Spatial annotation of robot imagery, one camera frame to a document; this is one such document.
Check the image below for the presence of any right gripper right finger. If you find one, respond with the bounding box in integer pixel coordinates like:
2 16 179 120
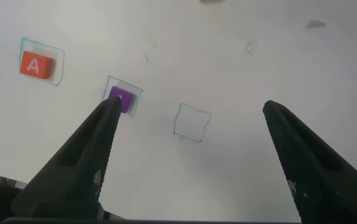
262 100 357 224

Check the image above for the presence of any orange A letter block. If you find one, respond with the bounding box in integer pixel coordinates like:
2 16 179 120
19 50 55 80

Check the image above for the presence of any purple I letter block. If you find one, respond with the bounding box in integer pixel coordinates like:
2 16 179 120
107 86 136 114

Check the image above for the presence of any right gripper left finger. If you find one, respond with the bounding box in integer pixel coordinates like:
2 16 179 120
11 96 122 220

